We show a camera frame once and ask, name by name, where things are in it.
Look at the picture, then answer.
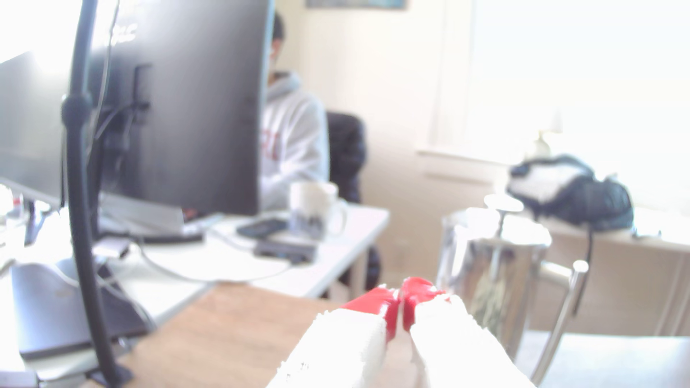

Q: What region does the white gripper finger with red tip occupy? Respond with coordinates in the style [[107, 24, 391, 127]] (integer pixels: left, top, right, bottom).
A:
[[267, 287, 401, 388], [401, 277, 538, 388]]

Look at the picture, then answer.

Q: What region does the polished steel pitcher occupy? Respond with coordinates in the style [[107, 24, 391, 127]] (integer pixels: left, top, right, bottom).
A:
[[436, 194, 589, 387]]

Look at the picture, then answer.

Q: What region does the white office desk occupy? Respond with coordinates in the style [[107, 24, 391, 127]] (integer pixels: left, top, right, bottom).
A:
[[0, 183, 390, 388]]

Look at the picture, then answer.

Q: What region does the black flat hub box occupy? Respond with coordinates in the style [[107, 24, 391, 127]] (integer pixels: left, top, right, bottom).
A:
[[253, 240, 318, 265]]

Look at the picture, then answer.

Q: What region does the white coffee mug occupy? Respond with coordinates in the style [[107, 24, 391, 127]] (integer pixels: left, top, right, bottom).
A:
[[288, 180, 349, 241]]

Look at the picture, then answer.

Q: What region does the black smartphone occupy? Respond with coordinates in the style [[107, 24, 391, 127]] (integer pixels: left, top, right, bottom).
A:
[[236, 217, 290, 241]]

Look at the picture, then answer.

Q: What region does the light wooden side desk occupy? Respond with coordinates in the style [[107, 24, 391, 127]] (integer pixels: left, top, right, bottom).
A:
[[531, 207, 690, 337]]

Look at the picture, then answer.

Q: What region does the black office chair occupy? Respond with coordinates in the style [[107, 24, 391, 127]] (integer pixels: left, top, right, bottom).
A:
[[326, 111, 381, 293]]

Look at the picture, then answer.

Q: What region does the black white backpack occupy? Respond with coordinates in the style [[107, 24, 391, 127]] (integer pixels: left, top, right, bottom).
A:
[[507, 154, 635, 233]]

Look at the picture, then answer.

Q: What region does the person in grey hoodie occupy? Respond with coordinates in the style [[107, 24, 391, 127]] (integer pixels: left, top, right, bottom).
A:
[[259, 11, 331, 212]]

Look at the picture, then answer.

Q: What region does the silver laptop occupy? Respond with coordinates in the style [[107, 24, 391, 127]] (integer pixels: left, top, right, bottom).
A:
[[98, 191, 225, 244]]

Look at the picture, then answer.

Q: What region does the large black computer monitor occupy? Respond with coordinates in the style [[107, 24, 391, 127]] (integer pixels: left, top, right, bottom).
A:
[[88, 0, 276, 217]]

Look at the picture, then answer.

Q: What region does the black closed laptop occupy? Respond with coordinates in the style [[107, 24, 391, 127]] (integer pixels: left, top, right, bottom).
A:
[[11, 259, 153, 360]]

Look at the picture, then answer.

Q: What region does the dark grey computer monitor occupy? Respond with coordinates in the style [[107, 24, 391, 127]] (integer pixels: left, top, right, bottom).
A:
[[0, 51, 72, 209]]

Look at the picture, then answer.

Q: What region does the white desk cable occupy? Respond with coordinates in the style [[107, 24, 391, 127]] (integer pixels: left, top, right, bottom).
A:
[[134, 237, 293, 285]]

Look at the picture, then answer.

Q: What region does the black camera stand pole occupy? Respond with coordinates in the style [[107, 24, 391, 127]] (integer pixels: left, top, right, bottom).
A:
[[60, 0, 133, 388]]

